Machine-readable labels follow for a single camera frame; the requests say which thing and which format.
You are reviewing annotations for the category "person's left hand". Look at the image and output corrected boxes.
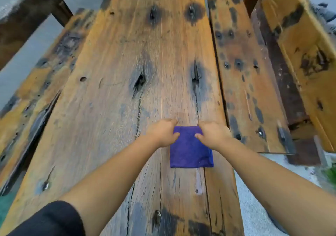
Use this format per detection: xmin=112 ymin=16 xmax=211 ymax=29
xmin=146 ymin=118 xmax=181 ymax=149

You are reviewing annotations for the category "person's right hand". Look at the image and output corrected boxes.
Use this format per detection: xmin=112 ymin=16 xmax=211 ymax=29
xmin=194 ymin=121 xmax=233 ymax=152

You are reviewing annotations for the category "purple microfibre cloth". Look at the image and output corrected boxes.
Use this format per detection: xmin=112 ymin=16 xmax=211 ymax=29
xmin=170 ymin=126 xmax=215 ymax=168

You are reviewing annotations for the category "person's right forearm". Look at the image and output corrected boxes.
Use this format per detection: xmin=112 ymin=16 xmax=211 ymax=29
xmin=218 ymin=135 xmax=336 ymax=236

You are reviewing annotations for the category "person's left forearm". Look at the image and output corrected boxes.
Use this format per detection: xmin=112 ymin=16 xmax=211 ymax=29
xmin=59 ymin=134 xmax=161 ymax=236

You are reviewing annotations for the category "person's black sleeve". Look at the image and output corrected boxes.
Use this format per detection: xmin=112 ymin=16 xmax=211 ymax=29
xmin=7 ymin=200 xmax=86 ymax=236

